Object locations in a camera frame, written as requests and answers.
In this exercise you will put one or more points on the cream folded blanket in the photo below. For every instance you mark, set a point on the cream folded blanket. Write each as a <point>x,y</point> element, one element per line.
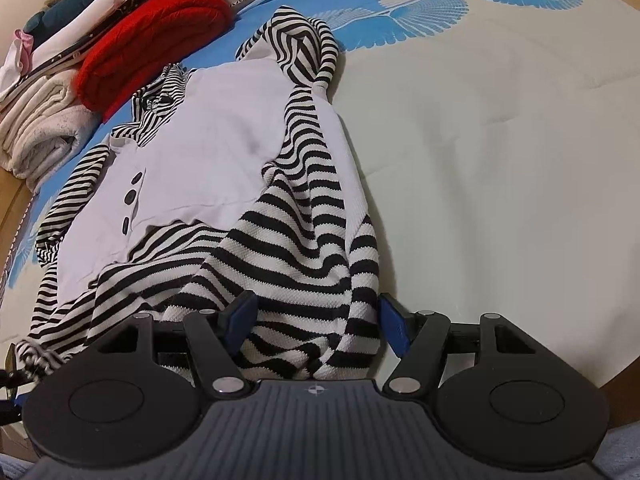
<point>40,130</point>

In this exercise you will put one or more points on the blue cream printed bed mat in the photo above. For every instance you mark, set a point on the blue cream printed bed mat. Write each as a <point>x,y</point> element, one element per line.
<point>500,160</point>

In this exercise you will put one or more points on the red folded sweater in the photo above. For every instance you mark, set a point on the red folded sweater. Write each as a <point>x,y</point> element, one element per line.
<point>150,50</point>

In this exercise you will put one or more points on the black white striped garment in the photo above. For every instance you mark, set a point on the black white striped garment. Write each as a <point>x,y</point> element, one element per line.
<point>295,260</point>

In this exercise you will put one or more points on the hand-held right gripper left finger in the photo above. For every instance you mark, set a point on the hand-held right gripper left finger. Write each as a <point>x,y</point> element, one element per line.
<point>239,320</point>

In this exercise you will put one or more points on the dark trimmed folded garment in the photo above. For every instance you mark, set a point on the dark trimmed folded garment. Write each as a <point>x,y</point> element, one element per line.
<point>75,50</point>

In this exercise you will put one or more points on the person's blue trousers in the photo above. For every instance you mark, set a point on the person's blue trousers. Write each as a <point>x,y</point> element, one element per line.
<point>620,450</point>

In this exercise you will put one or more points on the white folded cloth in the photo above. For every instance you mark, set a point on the white folded cloth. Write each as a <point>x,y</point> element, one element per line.
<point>100,12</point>

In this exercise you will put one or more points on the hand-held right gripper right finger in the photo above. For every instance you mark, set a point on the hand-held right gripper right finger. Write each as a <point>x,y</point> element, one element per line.
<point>395,325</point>

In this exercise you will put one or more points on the pink cloth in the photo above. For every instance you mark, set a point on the pink cloth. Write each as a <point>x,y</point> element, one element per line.
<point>17,55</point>

